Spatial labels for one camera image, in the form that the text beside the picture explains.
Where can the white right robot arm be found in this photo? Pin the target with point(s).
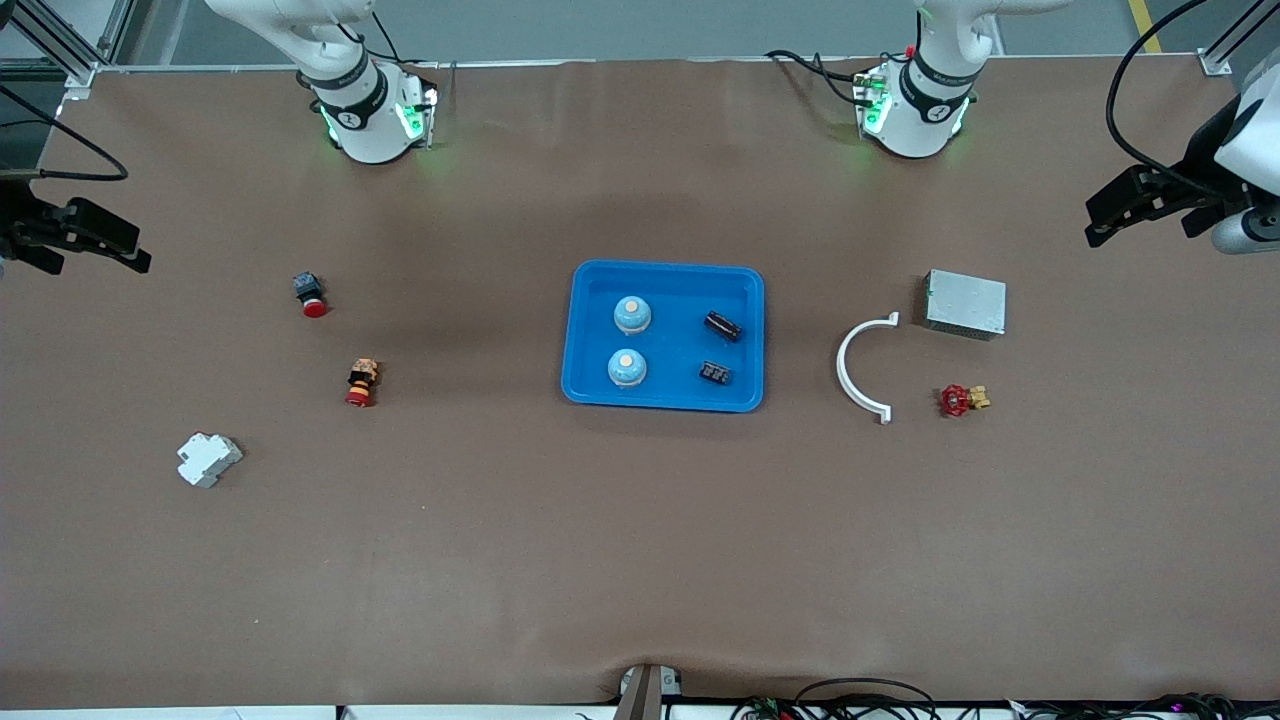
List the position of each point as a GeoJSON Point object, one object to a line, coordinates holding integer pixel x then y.
{"type": "Point", "coordinates": [370, 120]}

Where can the black white-striped cylindrical capacitor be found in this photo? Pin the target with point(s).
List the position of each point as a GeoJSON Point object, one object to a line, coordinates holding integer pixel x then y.
{"type": "Point", "coordinates": [714, 373]}

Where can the dark brown cylindrical capacitor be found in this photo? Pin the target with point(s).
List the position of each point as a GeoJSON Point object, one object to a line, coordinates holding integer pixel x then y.
{"type": "Point", "coordinates": [722, 326]}

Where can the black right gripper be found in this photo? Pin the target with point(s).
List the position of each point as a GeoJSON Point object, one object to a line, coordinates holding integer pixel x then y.
{"type": "Point", "coordinates": [18, 215]}

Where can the blue plastic tray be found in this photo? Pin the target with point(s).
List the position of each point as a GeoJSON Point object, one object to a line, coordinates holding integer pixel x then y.
{"type": "Point", "coordinates": [675, 345]}

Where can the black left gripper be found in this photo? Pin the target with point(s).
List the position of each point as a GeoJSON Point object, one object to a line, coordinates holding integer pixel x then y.
{"type": "Point", "coordinates": [1199, 163]}

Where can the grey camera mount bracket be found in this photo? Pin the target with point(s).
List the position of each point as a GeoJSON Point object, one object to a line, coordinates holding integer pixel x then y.
{"type": "Point", "coordinates": [645, 695]}

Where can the white circuit breaker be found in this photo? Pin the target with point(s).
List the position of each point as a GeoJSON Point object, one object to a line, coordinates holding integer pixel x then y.
{"type": "Point", "coordinates": [208, 460]}

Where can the red push button black body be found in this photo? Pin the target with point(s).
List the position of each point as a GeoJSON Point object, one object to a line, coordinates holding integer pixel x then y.
{"type": "Point", "coordinates": [312, 300]}

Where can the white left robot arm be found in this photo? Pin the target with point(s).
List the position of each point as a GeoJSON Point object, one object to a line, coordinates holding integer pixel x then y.
{"type": "Point", "coordinates": [920, 110]}

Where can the red push button yellow body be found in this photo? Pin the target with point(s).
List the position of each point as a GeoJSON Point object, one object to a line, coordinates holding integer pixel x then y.
{"type": "Point", "coordinates": [361, 385]}

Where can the aluminium frame post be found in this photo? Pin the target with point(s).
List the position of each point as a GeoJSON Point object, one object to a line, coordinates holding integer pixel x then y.
{"type": "Point", "coordinates": [78, 82]}
{"type": "Point", "coordinates": [1215, 63]}

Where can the grey metal box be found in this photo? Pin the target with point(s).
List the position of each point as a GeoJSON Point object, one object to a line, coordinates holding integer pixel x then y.
{"type": "Point", "coordinates": [965, 303]}

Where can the brown table cover mat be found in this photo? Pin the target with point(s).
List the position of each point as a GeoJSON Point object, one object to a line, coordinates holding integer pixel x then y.
{"type": "Point", "coordinates": [640, 550]}

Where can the light blue call bell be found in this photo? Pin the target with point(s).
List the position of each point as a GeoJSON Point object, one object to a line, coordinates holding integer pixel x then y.
{"type": "Point", "coordinates": [627, 369]}
{"type": "Point", "coordinates": [632, 316]}

